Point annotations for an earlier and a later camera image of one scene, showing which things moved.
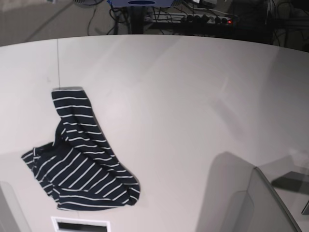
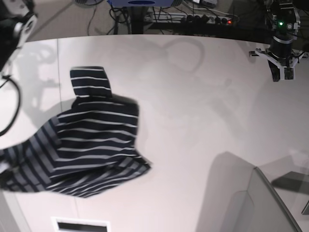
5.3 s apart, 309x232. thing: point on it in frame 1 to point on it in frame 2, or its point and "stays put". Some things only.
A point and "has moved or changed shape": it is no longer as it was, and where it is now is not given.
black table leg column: [137, 20] stays put
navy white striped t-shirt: [78, 169] has moved or changed shape
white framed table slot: [65, 224] stays put
